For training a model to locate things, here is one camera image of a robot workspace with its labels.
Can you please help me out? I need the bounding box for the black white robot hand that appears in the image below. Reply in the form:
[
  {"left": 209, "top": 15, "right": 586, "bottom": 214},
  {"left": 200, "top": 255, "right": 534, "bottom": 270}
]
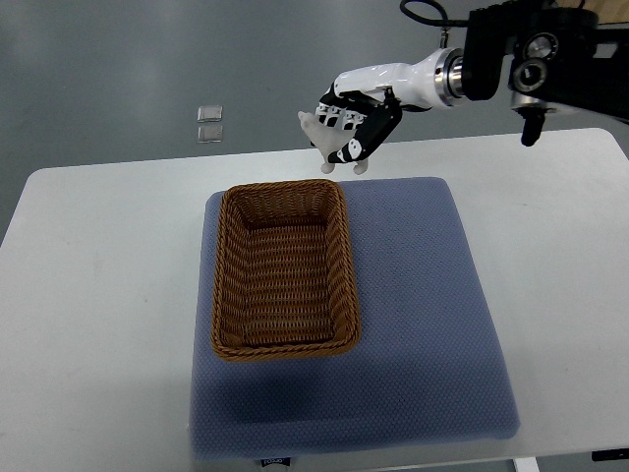
[{"left": 314, "top": 48, "right": 465, "bottom": 160}]

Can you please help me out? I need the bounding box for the white bear figurine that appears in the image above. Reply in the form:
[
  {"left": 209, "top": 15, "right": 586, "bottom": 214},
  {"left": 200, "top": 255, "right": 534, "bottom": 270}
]
[{"left": 298, "top": 111, "right": 369, "bottom": 175}]

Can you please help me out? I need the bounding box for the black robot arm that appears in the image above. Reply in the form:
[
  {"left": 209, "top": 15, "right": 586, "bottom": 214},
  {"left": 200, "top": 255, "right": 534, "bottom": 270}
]
[{"left": 400, "top": 1, "right": 628, "bottom": 147}]

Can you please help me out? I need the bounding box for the brown wicker basket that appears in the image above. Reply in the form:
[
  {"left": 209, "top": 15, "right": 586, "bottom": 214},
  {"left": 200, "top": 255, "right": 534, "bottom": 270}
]
[{"left": 210, "top": 179, "right": 362, "bottom": 362}]

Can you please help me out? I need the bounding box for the upper floor outlet plate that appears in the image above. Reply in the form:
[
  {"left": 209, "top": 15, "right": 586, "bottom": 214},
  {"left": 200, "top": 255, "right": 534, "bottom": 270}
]
[{"left": 197, "top": 105, "right": 223, "bottom": 123}]

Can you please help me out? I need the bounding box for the floor outlet plate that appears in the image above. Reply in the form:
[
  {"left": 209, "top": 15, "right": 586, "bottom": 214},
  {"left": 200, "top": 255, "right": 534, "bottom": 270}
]
[
  {"left": 197, "top": 105, "right": 223, "bottom": 123},
  {"left": 197, "top": 124, "right": 224, "bottom": 144}
]

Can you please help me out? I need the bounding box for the lower floor outlet plate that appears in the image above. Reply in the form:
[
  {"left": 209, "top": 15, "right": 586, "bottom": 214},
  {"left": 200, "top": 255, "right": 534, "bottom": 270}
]
[{"left": 197, "top": 124, "right": 224, "bottom": 144}]

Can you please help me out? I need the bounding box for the wooden furniture corner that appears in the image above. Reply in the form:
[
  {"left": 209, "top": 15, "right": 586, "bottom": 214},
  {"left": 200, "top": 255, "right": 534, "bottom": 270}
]
[{"left": 586, "top": 0, "right": 629, "bottom": 25}]

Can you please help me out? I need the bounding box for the blue padded mat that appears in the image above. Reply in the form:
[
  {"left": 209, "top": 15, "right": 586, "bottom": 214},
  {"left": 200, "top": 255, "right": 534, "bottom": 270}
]
[{"left": 190, "top": 177, "right": 520, "bottom": 461}]

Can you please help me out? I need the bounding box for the black table label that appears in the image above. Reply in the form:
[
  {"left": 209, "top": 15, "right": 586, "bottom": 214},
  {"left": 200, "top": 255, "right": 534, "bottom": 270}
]
[{"left": 259, "top": 457, "right": 291, "bottom": 468}]

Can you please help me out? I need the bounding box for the black bracket at table edge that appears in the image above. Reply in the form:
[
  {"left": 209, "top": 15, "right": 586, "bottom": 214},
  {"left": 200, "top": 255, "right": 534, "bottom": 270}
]
[{"left": 591, "top": 447, "right": 629, "bottom": 462}]

